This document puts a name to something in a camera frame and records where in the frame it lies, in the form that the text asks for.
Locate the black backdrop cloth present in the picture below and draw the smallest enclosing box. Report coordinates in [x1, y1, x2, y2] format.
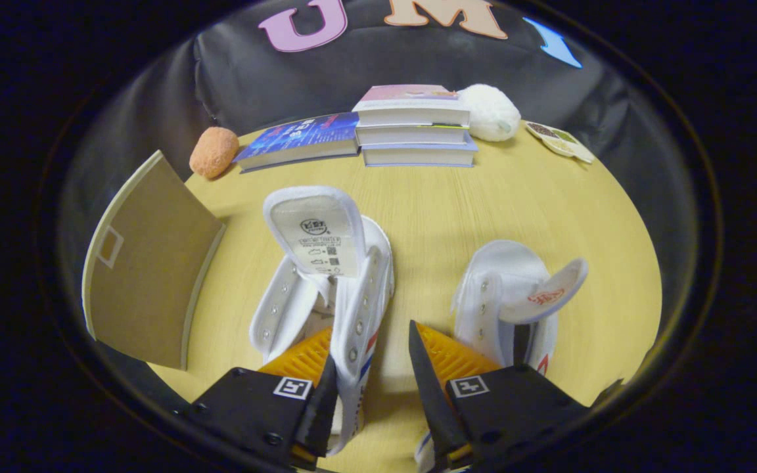
[63, 0, 681, 217]

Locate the small divided palette tray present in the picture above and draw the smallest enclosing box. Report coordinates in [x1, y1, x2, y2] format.
[525, 121, 595, 165]

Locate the light blue cover book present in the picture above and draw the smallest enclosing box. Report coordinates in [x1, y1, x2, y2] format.
[361, 135, 479, 168]

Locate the beige fabric storage box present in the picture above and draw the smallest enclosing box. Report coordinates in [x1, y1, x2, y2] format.
[81, 150, 227, 371]

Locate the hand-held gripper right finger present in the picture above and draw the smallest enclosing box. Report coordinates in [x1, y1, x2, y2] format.
[408, 320, 589, 470]

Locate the pink cover book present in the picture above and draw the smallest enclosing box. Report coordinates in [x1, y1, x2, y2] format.
[352, 84, 471, 127]

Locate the dark blue cover book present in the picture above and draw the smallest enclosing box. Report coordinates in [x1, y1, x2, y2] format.
[233, 112, 361, 174]

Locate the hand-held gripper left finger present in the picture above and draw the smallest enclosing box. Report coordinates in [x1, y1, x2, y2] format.
[181, 327, 340, 472]

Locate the orange sponge ball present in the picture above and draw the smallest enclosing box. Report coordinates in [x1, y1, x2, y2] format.
[189, 126, 240, 179]

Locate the white plush ball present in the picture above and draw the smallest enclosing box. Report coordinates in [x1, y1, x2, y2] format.
[459, 83, 522, 143]

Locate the thin white book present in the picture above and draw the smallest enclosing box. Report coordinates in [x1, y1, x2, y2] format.
[356, 124, 470, 146]

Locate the white canvas shoe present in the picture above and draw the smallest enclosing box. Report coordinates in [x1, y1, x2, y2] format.
[415, 239, 589, 473]
[249, 185, 396, 457]

